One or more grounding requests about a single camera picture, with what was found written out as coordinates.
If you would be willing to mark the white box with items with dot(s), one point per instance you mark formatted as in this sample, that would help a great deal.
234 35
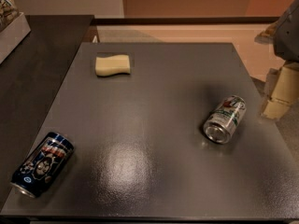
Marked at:
14 27

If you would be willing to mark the dark side table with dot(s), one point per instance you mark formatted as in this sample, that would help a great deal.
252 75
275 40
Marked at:
29 80

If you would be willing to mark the silver green 7up can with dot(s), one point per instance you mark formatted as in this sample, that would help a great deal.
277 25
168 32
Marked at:
224 119

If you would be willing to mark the blue Pepsi can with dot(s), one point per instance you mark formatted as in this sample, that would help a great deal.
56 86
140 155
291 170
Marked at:
35 175

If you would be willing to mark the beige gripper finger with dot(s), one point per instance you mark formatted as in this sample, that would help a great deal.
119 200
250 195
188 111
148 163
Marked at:
281 90

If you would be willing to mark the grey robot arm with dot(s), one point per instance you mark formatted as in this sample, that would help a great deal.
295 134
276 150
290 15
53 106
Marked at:
286 36

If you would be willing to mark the yellow sponge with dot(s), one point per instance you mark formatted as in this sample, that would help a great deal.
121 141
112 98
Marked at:
112 65

